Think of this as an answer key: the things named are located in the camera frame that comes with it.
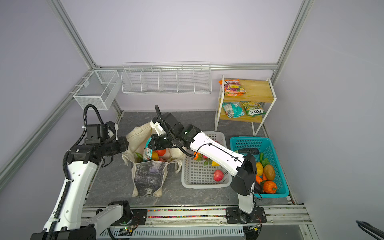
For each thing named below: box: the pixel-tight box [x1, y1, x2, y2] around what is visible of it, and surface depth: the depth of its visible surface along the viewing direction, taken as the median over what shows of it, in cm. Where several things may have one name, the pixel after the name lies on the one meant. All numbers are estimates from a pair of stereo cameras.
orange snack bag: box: [218, 79, 246, 97], surface depth 84 cm
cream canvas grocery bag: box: [122, 122, 185, 198], surface depth 75 cm
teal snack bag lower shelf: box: [222, 102, 245, 118], surface depth 98 cm
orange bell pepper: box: [263, 180, 277, 194], surface depth 79 cm
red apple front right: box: [213, 170, 224, 182], surface depth 84 cm
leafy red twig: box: [200, 155, 213, 167], surface depth 93 cm
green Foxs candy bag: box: [242, 101, 267, 117], surface depth 98 cm
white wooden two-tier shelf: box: [214, 75, 277, 137], surface depth 93 cm
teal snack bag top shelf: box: [143, 136, 153, 162], surface depth 69 cm
